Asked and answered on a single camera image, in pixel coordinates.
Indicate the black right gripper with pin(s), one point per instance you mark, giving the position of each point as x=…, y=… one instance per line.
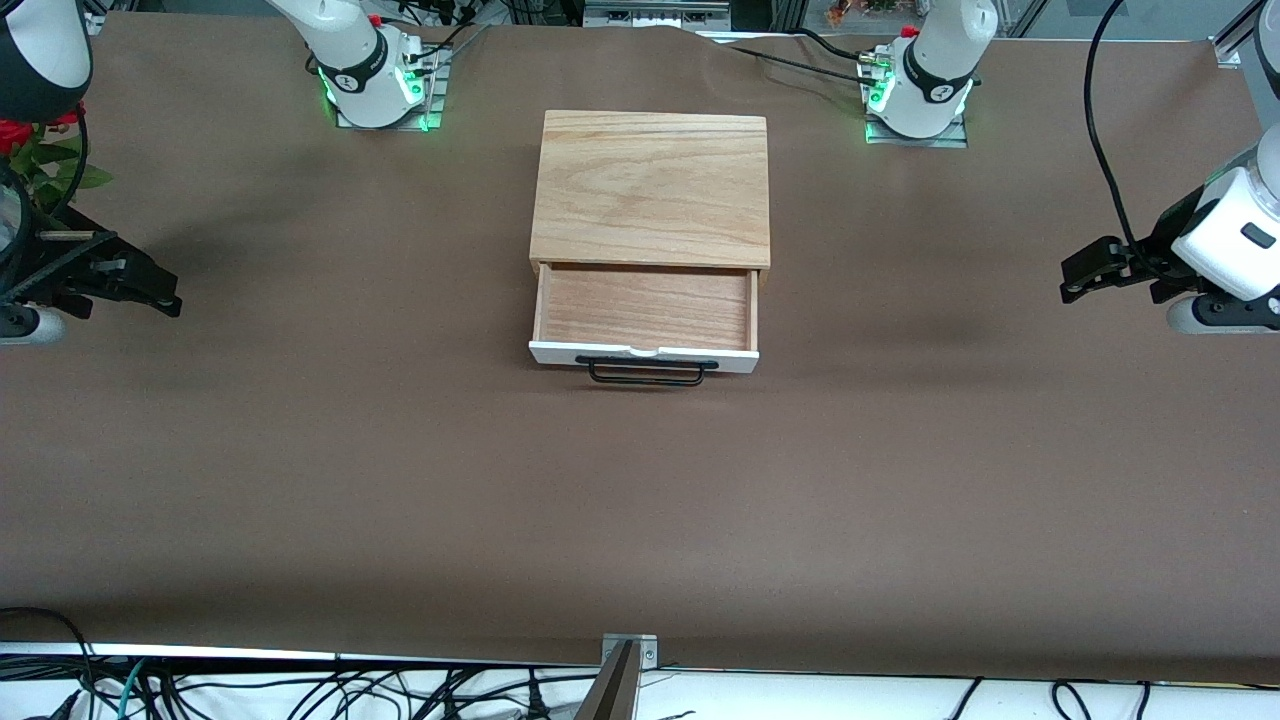
x=40, y=268

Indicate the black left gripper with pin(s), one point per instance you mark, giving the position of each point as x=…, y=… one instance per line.
x=1159, y=249

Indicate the wooden drawer with white front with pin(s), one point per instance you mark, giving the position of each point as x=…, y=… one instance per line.
x=645, y=310

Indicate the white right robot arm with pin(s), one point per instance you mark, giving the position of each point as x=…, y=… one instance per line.
x=365, y=70

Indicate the light wooden drawer cabinet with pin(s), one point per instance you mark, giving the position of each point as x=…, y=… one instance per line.
x=650, y=190

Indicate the red artificial roses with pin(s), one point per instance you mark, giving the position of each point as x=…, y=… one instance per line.
x=15, y=135

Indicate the brown table cover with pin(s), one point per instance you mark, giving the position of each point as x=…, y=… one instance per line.
x=400, y=450

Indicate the orange decorative plant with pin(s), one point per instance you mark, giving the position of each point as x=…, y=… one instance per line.
x=860, y=10

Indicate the grey equipment box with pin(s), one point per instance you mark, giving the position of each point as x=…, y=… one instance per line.
x=655, y=14

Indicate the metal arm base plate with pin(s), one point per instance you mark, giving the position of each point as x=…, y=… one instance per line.
x=428, y=118
x=950, y=141

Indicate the aluminium frame profile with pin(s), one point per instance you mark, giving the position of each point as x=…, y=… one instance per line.
x=1235, y=50

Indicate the aluminium table edge rail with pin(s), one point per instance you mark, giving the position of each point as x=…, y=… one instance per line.
x=300, y=653

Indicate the metal bracket plate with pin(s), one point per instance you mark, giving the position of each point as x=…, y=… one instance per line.
x=645, y=652

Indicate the grey camera mount bar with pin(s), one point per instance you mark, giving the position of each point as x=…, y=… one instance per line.
x=612, y=695

